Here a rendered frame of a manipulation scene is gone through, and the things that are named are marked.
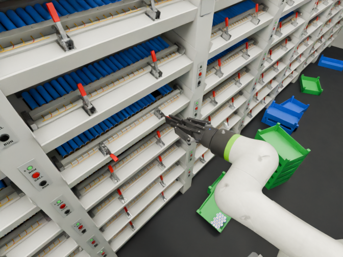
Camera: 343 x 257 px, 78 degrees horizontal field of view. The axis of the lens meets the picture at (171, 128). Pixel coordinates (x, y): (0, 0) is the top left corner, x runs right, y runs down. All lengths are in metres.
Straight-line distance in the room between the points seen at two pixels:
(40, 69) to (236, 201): 0.54
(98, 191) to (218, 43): 0.82
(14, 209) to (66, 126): 0.29
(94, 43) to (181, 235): 1.34
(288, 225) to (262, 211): 0.06
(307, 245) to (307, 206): 1.34
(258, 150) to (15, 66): 0.60
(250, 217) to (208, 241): 1.03
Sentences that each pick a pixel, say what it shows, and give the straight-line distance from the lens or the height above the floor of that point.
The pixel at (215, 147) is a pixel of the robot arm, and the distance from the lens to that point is 0.68.
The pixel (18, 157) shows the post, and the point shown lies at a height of 1.12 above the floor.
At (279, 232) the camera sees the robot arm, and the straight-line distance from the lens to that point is 0.61.
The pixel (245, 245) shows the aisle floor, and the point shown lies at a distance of 1.66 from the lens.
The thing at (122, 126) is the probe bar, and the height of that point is 0.96.
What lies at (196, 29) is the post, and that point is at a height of 1.24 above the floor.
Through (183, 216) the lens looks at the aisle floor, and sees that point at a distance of 1.65.
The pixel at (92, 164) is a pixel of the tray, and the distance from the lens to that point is 0.79.
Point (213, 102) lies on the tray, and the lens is 1.27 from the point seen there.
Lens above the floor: 1.53
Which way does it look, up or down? 46 degrees down
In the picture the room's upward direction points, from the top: straight up
